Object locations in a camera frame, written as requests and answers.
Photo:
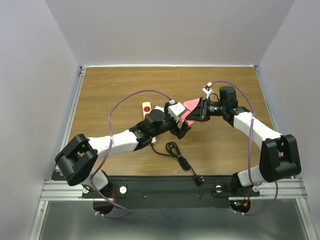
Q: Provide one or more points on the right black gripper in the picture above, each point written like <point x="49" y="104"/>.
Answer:
<point x="200" y="113"/>

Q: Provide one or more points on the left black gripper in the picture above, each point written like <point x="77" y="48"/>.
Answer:
<point x="177" y="131"/>

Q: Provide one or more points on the small pink plug adapter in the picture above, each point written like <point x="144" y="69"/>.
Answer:
<point x="183" y="118"/>

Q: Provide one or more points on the white red power strip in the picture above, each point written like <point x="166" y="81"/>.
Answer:
<point x="146" y="108"/>

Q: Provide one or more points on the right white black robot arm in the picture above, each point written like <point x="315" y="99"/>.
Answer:
<point x="279" y="154"/>

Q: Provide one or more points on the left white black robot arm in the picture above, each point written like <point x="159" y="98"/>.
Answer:
<point x="77" y="159"/>

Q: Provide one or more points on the pink triangular power socket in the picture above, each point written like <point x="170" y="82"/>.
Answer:
<point x="190" y="105"/>

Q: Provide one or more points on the white charger block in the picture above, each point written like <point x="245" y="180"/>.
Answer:
<point x="159" y="108"/>

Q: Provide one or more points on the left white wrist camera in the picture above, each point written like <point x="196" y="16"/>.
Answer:
<point x="176" y="110"/>

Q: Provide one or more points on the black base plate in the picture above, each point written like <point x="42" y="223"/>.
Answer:
<point x="167" y="192"/>

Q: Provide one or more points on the aluminium frame rails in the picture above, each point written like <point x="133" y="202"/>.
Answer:
<point x="65" y="158"/>

